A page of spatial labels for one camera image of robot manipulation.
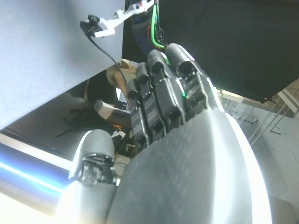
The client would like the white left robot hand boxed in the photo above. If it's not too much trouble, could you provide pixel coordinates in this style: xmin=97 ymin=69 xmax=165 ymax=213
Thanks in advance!
xmin=57 ymin=43 xmax=273 ymax=224

